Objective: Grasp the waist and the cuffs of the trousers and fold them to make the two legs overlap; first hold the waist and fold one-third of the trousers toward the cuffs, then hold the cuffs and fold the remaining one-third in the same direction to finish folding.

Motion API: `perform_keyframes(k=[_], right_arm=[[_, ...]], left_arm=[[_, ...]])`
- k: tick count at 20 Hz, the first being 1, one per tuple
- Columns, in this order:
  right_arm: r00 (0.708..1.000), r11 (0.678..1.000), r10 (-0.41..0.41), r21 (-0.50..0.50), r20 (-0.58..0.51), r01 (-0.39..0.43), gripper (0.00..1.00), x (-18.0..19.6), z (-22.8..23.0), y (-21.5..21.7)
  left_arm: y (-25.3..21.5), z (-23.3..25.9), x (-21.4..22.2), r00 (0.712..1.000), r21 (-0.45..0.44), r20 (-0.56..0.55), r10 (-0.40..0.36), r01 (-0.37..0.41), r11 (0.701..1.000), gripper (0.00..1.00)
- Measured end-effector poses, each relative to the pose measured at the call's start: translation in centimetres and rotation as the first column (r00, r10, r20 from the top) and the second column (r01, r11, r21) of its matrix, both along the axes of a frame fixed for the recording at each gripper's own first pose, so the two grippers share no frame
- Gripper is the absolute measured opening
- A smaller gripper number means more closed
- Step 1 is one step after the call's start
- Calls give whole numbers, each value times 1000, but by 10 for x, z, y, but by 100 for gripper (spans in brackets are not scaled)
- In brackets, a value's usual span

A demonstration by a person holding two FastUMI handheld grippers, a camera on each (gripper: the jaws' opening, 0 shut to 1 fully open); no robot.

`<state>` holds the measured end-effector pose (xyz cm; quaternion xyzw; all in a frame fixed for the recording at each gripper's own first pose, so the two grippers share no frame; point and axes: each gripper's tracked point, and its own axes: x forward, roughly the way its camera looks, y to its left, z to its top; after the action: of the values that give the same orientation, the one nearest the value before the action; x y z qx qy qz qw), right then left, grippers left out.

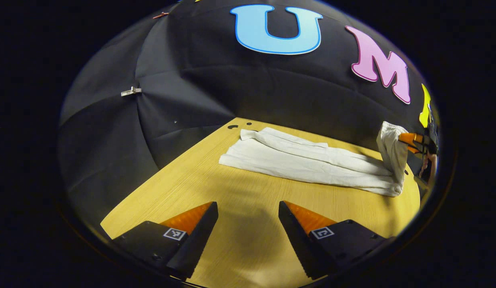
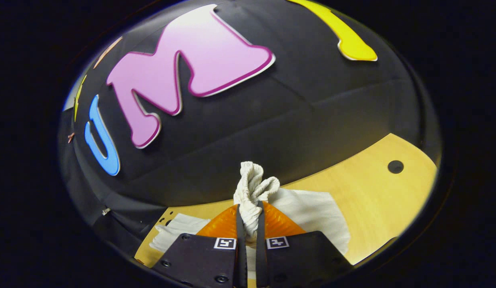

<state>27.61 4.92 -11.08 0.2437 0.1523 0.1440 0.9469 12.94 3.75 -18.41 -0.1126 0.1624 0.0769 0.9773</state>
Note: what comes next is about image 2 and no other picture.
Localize black backdrop cloth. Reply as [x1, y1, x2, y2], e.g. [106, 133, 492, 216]
[58, 0, 442, 256]

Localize white jeans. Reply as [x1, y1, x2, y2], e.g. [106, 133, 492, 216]
[150, 161, 351, 280]

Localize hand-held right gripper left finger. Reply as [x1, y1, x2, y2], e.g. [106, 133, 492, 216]
[152, 204, 248, 288]

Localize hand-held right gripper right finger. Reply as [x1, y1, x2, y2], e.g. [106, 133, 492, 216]
[256, 201, 352, 288]

